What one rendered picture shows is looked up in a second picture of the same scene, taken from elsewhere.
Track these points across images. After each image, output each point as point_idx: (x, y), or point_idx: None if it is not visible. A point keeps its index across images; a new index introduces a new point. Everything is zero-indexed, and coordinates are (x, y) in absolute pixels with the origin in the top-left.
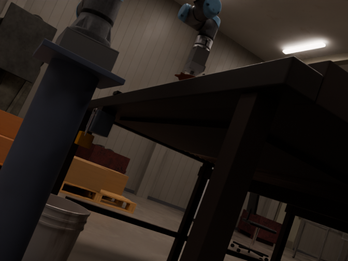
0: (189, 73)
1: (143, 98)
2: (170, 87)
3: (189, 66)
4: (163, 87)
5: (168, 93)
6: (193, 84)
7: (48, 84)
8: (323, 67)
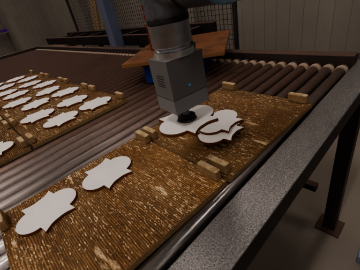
0: (188, 110)
1: (303, 183)
2: (337, 128)
3: (208, 98)
4: (330, 137)
5: (336, 135)
6: (353, 106)
7: None
8: (357, 56)
